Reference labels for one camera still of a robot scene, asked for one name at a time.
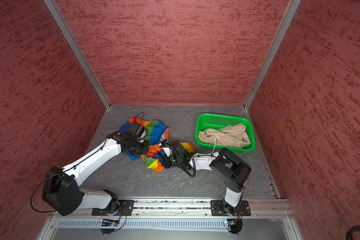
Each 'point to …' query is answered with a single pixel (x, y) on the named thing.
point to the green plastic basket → (207, 120)
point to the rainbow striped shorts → (158, 132)
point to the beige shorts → (233, 136)
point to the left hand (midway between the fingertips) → (147, 153)
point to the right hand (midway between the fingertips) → (159, 163)
